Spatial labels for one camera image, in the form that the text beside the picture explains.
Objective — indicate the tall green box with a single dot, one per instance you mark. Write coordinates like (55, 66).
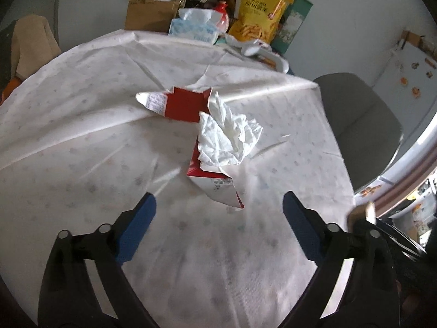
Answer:
(293, 24)

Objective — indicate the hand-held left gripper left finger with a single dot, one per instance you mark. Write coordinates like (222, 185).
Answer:
(136, 229)

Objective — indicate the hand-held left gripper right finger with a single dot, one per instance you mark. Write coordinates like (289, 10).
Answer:
(302, 225)

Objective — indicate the large white tissue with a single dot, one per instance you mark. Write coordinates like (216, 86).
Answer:
(228, 133)

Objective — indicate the white patterned tablecloth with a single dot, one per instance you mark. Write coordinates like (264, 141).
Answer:
(85, 160)

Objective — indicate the grey upholstered chair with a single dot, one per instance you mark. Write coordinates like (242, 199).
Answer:
(358, 119)

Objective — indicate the open brown cardboard box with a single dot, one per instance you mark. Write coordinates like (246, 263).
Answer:
(146, 15)

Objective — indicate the yellow snack bag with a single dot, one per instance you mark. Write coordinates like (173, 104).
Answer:
(259, 13)

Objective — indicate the white game controller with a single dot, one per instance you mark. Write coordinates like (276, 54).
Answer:
(269, 56)

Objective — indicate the fridge magnets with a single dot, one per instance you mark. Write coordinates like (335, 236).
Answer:
(415, 92)

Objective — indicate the beige cloth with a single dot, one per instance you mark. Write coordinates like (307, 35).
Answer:
(30, 41)

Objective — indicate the white fridge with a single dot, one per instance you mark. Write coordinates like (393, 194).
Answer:
(413, 71)

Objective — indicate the small brown cardboard box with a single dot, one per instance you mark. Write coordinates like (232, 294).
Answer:
(409, 39)

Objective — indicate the blue soft tissue pack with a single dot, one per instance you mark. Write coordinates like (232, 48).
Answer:
(191, 30)

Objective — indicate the torn red carton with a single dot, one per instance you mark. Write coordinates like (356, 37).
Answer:
(181, 106)

